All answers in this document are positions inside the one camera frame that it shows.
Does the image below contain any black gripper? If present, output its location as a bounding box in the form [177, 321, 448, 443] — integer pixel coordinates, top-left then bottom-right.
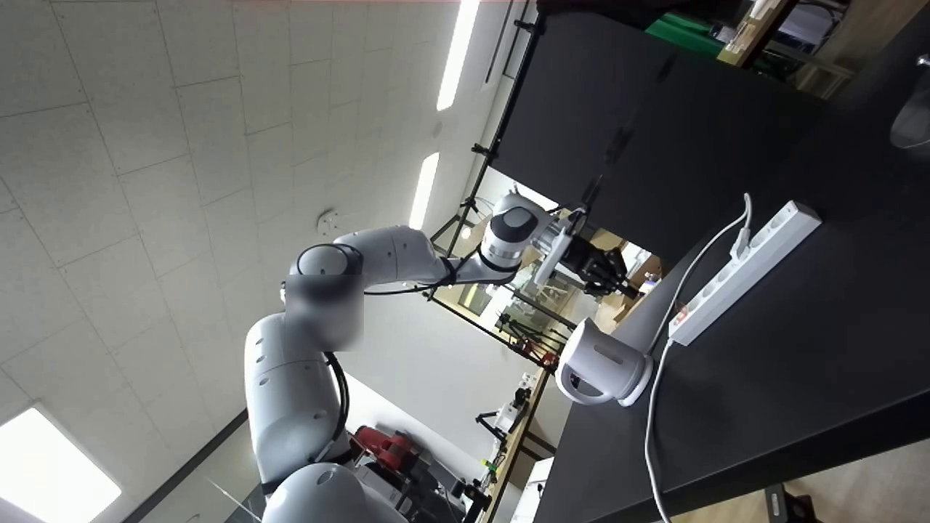
[557, 232, 637, 299]

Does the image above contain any white extension cord power strip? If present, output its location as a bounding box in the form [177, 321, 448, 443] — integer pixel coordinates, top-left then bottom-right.
[664, 199, 826, 349]

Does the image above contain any black backdrop panel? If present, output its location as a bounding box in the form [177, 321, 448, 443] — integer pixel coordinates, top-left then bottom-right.
[490, 10, 836, 269]

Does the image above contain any black tripod stand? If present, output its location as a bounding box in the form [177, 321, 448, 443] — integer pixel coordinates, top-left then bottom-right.
[424, 139, 510, 257]

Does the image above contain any short ceiling light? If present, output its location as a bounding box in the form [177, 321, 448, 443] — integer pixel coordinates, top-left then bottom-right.
[407, 151, 443, 237]

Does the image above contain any green box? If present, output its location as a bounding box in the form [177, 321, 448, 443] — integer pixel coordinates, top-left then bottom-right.
[644, 10, 727, 64]

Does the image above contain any long ceiling light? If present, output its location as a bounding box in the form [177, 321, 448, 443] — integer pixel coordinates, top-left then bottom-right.
[433, 0, 484, 116]

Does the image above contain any red machine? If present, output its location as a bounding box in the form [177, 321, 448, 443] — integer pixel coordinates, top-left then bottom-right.
[345, 423, 422, 488]

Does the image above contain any grey rounded object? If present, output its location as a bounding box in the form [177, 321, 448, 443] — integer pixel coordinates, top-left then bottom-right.
[887, 55, 930, 155]

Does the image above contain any square ceiling light panel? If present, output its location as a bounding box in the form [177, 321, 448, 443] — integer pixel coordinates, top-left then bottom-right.
[0, 405, 125, 523]

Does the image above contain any white power cable with plug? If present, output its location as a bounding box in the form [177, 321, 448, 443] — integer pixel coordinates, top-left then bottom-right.
[642, 192, 757, 523]

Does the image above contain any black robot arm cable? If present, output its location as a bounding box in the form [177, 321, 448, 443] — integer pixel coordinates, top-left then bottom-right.
[278, 276, 353, 443]

